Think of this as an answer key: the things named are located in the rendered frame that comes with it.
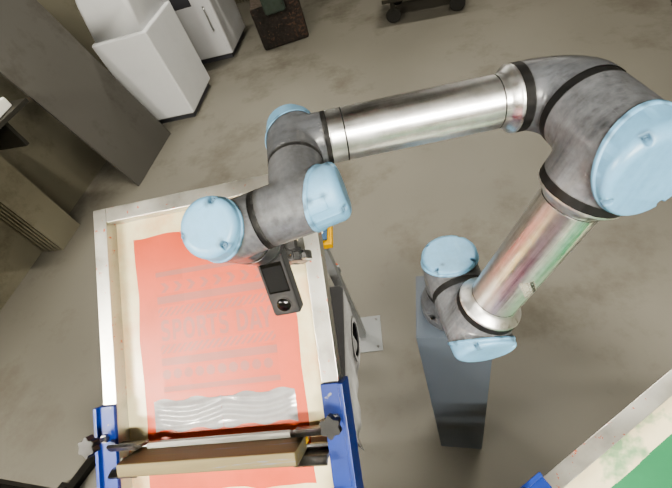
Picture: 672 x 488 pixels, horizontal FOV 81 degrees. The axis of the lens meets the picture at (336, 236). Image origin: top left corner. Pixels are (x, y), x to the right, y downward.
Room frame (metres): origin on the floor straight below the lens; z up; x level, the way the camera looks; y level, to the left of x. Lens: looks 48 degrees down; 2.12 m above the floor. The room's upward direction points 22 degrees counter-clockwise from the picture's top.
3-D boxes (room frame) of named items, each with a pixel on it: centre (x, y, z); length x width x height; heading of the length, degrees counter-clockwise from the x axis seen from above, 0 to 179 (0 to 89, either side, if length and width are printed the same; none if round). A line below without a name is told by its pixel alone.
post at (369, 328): (1.10, 0.07, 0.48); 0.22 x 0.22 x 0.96; 74
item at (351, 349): (0.59, 0.15, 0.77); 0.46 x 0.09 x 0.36; 164
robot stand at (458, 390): (0.46, -0.21, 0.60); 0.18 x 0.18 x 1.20; 66
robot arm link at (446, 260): (0.45, -0.20, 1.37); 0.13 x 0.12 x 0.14; 172
